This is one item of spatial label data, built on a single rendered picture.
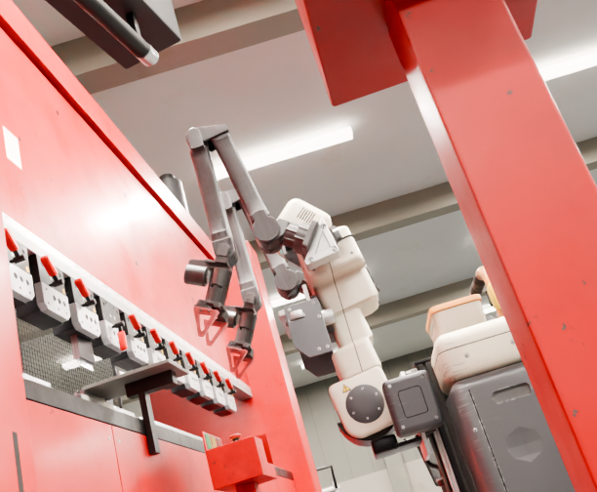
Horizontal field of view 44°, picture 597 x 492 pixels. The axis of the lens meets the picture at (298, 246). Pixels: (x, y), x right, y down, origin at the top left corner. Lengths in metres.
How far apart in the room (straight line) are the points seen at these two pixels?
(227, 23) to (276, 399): 2.17
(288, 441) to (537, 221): 3.95
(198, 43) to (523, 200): 4.10
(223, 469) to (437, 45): 2.01
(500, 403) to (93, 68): 3.25
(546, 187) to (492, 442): 1.51
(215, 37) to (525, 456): 3.19
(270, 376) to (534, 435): 2.67
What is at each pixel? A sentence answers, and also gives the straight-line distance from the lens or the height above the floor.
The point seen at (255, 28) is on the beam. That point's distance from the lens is 4.47.
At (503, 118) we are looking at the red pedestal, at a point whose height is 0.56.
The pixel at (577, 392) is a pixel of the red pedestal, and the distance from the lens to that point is 0.38.
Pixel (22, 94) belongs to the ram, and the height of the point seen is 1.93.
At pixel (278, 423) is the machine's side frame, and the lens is 4.33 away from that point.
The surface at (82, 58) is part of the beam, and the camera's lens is 4.57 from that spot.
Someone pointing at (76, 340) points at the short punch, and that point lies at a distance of 2.31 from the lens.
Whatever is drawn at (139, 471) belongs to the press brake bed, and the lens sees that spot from 2.09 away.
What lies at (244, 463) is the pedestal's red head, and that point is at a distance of 2.35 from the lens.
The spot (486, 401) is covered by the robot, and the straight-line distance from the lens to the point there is 1.90.
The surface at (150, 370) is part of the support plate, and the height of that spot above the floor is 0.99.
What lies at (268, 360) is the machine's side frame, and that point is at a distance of 4.40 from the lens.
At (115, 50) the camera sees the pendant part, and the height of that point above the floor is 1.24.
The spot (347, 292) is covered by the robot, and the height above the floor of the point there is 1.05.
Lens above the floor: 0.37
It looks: 23 degrees up
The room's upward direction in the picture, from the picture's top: 17 degrees counter-clockwise
